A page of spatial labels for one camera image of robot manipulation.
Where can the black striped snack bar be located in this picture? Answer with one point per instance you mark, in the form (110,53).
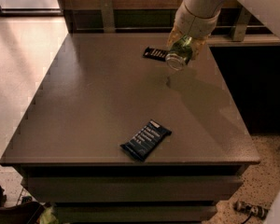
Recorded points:
(155,54)

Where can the right metal wall bracket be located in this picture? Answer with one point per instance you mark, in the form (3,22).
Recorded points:
(238,30)

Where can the dark blue snack bar wrapper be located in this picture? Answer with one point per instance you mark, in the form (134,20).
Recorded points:
(143,143)

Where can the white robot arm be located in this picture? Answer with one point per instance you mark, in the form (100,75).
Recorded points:
(261,182)

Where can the left metal wall bracket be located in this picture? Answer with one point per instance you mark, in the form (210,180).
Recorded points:
(107,12)

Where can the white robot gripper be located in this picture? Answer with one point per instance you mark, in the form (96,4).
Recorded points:
(194,23)

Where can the green soda can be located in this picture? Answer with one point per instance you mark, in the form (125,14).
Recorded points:
(180,53)

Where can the grey drawer cabinet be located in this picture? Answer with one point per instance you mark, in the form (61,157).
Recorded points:
(98,93)

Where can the metal wall bracket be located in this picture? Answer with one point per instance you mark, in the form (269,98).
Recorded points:
(238,30)
(107,12)

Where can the green plastic bag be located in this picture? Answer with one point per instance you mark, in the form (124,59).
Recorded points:
(47,217)

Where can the dark chair at bottom left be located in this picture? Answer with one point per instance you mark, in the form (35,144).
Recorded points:
(25,213)

